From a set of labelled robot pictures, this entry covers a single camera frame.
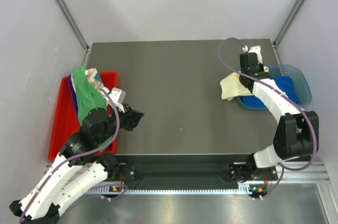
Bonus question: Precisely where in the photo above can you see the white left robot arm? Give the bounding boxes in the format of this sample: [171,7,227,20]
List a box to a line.
[10,105,144,223]

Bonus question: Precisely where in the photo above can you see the white slotted cable duct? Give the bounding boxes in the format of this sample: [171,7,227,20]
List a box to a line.
[85,183,266,195]

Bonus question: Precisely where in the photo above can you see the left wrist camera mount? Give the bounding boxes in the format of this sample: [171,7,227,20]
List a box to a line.
[104,87,126,113]

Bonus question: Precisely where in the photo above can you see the light patterned towel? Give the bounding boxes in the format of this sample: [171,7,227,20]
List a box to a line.
[85,68,105,90]

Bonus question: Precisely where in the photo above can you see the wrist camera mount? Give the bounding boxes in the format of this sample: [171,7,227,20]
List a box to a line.
[104,87,126,113]
[242,45,263,64]

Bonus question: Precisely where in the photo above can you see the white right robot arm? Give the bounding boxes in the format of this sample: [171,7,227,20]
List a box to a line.
[239,52,319,180]

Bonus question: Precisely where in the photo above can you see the yellow patterned towel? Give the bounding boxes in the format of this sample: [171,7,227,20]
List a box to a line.
[220,72,253,101]

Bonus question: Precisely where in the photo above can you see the purple towel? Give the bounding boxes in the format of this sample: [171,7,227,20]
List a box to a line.
[67,74,78,115]

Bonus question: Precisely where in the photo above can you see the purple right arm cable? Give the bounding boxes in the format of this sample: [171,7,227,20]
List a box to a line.
[218,38,317,200]

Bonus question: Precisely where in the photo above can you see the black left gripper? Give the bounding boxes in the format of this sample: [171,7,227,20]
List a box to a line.
[97,102,145,144]

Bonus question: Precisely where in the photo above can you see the green towel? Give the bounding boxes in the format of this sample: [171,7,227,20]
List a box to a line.
[71,66,116,149]

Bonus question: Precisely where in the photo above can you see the blue towel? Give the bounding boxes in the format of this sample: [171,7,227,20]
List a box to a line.
[239,76,300,110]

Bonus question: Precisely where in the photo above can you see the translucent blue tray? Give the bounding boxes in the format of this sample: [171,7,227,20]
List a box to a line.
[237,64,312,110]

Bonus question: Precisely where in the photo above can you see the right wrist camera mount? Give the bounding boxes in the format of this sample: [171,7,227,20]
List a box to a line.
[242,45,263,64]

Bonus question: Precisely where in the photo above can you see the red plastic bin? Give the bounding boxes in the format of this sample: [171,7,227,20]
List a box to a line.
[48,71,118,161]

